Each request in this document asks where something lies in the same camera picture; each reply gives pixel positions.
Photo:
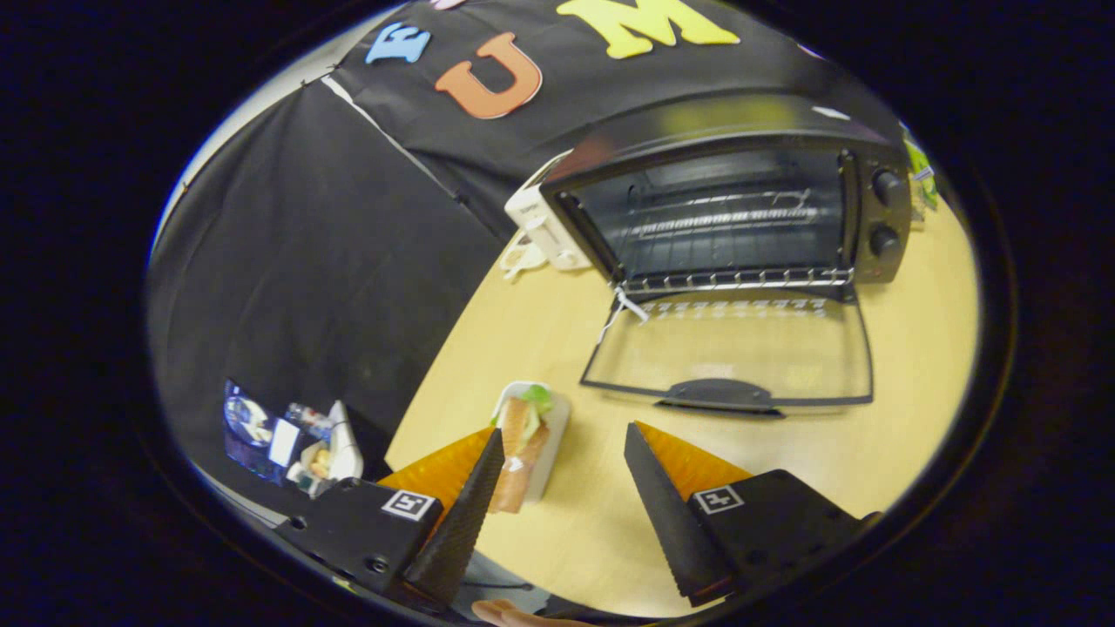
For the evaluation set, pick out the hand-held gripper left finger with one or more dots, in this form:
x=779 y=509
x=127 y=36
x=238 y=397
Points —
x=462 y=531

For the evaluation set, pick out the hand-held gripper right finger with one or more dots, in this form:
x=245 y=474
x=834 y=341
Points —
x=666 y=514

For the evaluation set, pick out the bread sandwich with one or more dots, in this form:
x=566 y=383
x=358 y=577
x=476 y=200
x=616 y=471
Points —
x=518 y=435

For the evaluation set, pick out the white food tray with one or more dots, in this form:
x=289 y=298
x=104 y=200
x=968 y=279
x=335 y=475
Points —
x=555 y=435

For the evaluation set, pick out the black toaster oven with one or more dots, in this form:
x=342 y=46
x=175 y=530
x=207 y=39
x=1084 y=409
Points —
x=723 y=122

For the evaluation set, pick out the white pop-up toaster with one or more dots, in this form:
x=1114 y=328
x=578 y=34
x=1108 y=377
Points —
x=544 y=231

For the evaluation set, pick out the blue printed package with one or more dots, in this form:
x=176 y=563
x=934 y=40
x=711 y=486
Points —
x=253 y=427

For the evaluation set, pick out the white dish with seeds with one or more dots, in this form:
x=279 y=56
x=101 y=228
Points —
x=521 y=259

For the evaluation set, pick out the green label drink bottle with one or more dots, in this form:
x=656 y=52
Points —
x=919 y=165

